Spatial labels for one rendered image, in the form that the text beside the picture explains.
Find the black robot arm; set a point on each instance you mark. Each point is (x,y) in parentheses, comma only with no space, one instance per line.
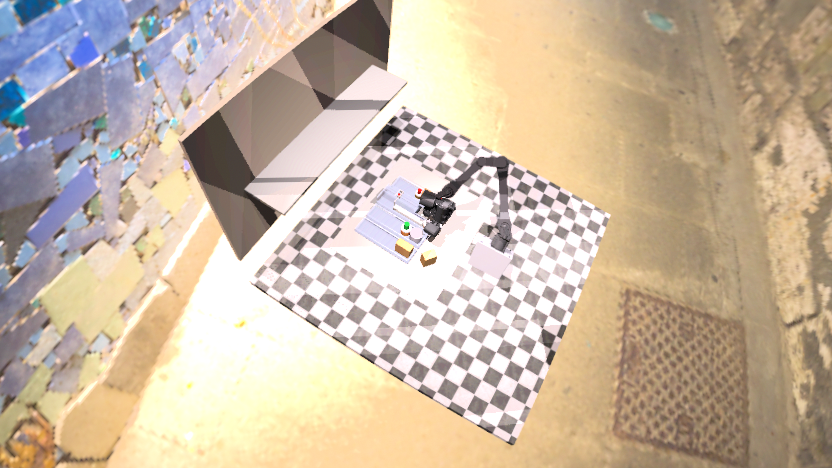
(429,199)

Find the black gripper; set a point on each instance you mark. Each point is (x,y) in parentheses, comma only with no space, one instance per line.
(433,228)

